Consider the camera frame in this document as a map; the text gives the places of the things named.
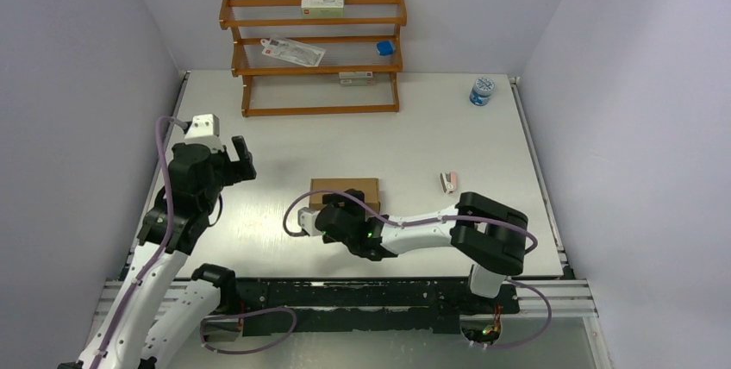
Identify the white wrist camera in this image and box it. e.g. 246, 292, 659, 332
184, 114, 225, 153
297, 207, 322, 237

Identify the flat plastic blister package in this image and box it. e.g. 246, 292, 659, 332
259, 37, 326, 67

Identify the grey box lower shelf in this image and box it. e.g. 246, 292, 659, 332
338, 71, 375, 87

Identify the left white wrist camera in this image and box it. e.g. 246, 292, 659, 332
184, 114, 225, 153

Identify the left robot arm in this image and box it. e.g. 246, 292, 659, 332
62, 130, 256, 368

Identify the blue white round jar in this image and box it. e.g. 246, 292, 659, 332
469, 77, 495, 106

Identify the small blue object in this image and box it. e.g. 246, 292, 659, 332
376, 41, 397, 57

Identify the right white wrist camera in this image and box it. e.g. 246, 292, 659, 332
297, 207, 322, 237

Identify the black base frame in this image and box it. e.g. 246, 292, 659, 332
203, 277, 520, 341

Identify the white green box top shelf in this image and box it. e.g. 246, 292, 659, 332
300, 0, 345, 19

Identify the small pink white stapler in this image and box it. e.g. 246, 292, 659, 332
440, 172, 458, 195

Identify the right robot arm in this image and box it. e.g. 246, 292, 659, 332
297, 190, 538, 312

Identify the wooden three-tier shelf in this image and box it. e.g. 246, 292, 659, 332
219, 0, 408, 117

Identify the brown cardboard box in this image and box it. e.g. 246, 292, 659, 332
309, 178, 381, 213

